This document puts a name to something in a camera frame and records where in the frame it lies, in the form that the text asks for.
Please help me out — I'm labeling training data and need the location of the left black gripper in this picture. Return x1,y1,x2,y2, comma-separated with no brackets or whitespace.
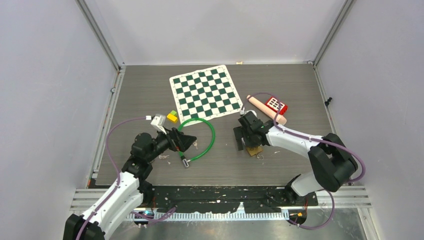
146,125,196,162

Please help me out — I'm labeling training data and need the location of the brass padlock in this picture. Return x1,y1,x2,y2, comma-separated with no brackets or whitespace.
245,146,263,157

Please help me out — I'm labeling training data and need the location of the green cable lock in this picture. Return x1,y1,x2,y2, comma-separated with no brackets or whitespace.
174,118,217,169

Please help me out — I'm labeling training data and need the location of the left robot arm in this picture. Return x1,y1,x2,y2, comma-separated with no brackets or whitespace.
63,127,197,240

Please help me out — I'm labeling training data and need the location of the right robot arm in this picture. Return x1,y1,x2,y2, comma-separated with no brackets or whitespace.
233,112,359,205

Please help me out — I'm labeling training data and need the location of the yellow block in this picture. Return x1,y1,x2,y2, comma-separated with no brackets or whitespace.
166,113,178,124

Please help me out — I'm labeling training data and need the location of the red white block toy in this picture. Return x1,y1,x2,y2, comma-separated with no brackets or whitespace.
265,96,288,115

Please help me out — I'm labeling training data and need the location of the green white chessboard mat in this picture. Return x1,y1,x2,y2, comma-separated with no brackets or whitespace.
169,65,242,123

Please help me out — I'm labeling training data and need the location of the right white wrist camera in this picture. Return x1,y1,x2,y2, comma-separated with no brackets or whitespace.
239,106,257,117

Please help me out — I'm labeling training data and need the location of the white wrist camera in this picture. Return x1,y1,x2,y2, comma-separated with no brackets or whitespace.
239,106,257,117
145,114,167,135

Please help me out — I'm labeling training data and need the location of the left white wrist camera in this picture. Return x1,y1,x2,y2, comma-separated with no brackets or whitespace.
145,114,167,135

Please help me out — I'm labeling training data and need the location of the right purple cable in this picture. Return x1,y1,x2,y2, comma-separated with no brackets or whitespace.
240,92,367,230

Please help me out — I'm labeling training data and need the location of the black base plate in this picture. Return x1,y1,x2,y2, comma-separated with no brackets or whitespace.
142,185,318,214

